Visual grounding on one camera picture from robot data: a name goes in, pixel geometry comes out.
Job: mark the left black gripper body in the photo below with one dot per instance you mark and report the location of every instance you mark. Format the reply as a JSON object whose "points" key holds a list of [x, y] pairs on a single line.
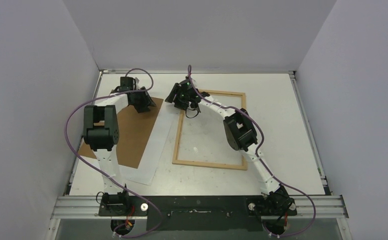
{"points": [[140, 97]]}

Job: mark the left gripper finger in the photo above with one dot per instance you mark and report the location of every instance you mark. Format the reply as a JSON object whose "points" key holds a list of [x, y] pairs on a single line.
{"points": [[141, 108], [147, 100]]}

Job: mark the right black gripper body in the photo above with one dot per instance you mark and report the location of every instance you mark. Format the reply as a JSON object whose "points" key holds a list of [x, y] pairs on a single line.
{"points": [[175, 93]]}

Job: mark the brown cardboard backing board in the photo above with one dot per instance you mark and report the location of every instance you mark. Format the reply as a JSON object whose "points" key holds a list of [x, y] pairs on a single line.
{"points": [[101, 127]]}

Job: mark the light wooden picture frame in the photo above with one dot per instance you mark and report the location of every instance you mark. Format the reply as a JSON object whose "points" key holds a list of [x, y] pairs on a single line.
{"points": [[243, 166]]}

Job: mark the white photo paper sheet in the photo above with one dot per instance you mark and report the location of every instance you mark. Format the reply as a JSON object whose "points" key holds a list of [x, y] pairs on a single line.
{"points": [[157, 139]]}

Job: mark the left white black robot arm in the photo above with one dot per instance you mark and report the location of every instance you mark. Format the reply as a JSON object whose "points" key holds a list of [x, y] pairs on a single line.
{"points": [[115, 197]]}

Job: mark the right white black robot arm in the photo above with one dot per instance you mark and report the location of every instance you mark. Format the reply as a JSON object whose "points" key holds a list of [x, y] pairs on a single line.
{"points": [[241, 136]]}

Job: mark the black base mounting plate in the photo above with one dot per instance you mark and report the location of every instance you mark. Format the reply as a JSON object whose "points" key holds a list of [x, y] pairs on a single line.
{"points": [[198, 213]]}

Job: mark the aluminium front rail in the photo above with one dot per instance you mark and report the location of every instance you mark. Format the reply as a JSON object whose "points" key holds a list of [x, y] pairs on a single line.
{"points": [[87, 207]]}

